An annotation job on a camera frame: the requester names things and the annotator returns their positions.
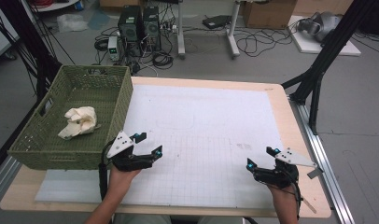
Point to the green woven basket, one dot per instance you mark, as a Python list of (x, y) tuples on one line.
[(85, 90)]

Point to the cream printed cloth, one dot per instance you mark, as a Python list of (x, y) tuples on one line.
[(80, 121)]

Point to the white desk leg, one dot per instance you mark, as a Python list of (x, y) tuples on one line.
[(180, 31), (232, 34)]

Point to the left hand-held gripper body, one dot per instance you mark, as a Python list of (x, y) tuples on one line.
[(123, 160)]

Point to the brown cardboard box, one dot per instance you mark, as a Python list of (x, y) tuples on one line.
[(268, 14)]

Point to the flat black device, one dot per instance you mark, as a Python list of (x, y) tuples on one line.
[(216, 21)]

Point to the person's left hand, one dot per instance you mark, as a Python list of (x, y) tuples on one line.
[(119, 183)]

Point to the small grey power supply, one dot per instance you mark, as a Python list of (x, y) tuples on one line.
[(113, 48)]

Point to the grey tape piece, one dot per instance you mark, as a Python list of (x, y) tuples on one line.
[(315, 173)]

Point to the grey headset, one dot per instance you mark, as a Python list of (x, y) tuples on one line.
[(321, 25)]

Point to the white floor board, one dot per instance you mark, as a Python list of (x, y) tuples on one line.
[(306, 45)]

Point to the person's right hand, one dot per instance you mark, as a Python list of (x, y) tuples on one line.
[(284, 196)]

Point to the person's grey trousers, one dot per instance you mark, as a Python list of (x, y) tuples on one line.
[(141, 219)]

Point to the slim black computer tower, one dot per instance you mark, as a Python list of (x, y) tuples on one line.
[(151, 28)]

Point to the large black computer tower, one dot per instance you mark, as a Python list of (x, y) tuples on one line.
[(130, 28)]

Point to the aluminium rail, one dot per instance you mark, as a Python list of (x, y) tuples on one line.
[(327, 161)]

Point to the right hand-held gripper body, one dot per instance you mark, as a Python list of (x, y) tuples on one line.
[(281, 175)]

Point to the clear plastic bag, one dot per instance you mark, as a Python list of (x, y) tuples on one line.
[(72, 22)]

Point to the white grid mat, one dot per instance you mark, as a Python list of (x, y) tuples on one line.
[(197, 124)]

